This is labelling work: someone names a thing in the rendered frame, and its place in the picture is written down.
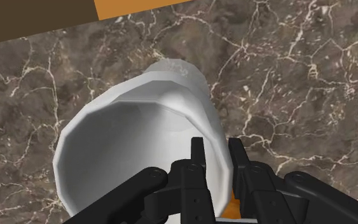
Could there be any white cup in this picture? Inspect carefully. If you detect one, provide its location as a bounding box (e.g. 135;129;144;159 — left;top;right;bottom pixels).
52;58;234;224

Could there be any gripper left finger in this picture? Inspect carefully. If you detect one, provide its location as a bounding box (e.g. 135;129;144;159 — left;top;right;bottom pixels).
62;137;217;224

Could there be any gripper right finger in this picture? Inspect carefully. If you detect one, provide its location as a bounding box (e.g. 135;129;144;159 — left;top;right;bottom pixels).
228;137;358;224

